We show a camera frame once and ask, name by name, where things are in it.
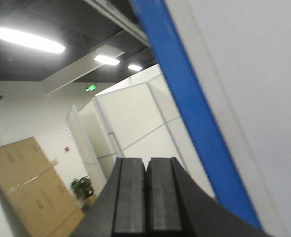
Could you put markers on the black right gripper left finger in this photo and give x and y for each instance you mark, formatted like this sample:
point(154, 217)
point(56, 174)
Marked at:
point(119, 210)

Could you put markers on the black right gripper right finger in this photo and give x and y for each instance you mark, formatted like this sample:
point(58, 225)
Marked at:
point(178, 207)

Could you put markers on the blue door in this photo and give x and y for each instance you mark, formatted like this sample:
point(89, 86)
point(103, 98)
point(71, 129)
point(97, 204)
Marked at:
point(187, 93)

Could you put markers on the potted green plant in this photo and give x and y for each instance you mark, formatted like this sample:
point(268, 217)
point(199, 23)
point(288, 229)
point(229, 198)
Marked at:
point(82, 188)

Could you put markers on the stacked cardboard boxes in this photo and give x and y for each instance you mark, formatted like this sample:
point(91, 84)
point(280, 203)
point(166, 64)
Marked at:
point(35, 192)

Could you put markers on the white partition booth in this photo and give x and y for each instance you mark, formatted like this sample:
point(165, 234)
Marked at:
point(135, 118)

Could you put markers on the green exit sign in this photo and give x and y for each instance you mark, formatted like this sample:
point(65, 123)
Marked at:
point(91, 87)

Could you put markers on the ceiling light panel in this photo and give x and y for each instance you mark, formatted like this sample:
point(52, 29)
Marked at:
point(31, 41)

